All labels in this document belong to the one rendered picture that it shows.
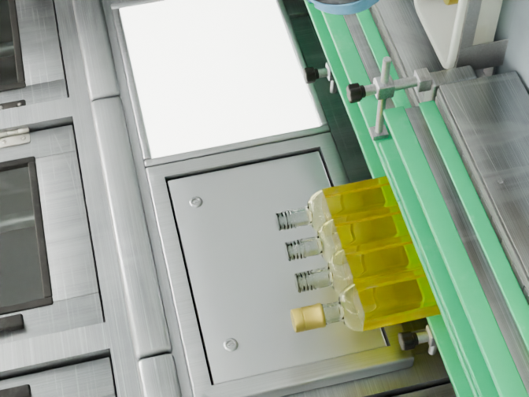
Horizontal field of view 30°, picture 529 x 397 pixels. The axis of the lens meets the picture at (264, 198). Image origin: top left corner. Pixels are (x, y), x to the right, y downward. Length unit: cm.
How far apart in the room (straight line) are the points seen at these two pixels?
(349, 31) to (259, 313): 51
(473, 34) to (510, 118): 14
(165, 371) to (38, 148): 55
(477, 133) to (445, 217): 15
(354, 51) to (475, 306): 57
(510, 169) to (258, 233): 46
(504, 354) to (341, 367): 34
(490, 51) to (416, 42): 17
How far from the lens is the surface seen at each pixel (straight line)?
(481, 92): 149
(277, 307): 157
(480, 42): 154
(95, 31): 200
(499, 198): 137
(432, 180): 140
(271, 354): 153
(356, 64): 167
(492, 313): 129
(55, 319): 165
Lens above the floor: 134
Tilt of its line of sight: 7 degrees down
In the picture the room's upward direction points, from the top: 101 degrees counter-clockwise
